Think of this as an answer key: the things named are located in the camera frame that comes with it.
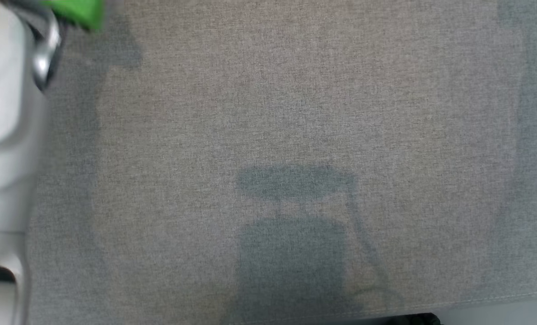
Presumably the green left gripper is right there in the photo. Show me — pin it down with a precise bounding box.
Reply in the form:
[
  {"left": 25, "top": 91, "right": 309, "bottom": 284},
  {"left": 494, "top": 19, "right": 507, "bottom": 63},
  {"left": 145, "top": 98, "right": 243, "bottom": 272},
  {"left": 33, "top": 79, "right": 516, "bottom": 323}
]
[{"left": 42, "top": 0, "right": 106, "bottom": 33}]

